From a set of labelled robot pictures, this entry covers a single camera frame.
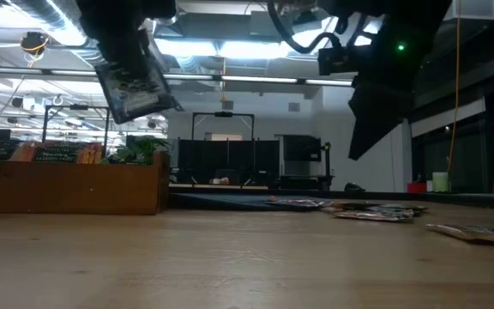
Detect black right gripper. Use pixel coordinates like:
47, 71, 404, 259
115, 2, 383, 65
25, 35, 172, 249
318, 0, 453, 161

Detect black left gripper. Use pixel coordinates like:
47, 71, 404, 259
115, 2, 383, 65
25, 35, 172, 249
74, 0, 178, 86

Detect bright ceiling light panel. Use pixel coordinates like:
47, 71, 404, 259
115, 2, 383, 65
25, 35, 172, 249
154, 36, 316, 61

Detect black monitor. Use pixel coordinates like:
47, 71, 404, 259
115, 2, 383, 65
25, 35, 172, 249
281, 134, 322, 163

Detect green potted plant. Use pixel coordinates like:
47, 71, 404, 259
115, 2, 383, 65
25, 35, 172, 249
100, 136, 171, 167

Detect pale green cup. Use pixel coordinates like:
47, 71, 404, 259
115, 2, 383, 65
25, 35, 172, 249
431, 172, 450, 193

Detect long ceiling light tube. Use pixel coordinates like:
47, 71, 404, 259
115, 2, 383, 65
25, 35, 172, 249
0, 66, 355, 87

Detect black partition panels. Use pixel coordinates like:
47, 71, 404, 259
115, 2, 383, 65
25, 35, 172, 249
177, 137, 280, 186

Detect wooden three-compartment tray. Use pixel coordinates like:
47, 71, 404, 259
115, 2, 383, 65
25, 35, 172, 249
0, 150, 172, 215

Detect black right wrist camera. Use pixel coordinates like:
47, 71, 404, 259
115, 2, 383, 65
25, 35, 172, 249
317, 45, 379, 77

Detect black camera stand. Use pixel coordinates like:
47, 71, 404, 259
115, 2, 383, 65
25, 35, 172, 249
320, 141, 333, 190

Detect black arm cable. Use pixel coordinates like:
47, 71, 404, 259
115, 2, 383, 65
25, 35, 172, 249
266, 0, 345, 56

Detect black metal gantry frame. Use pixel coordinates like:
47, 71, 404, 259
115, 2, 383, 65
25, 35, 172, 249
190, 111, 256, 188

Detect ceiling cable reel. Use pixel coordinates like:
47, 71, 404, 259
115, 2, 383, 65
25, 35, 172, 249
19, 30, 51, 56

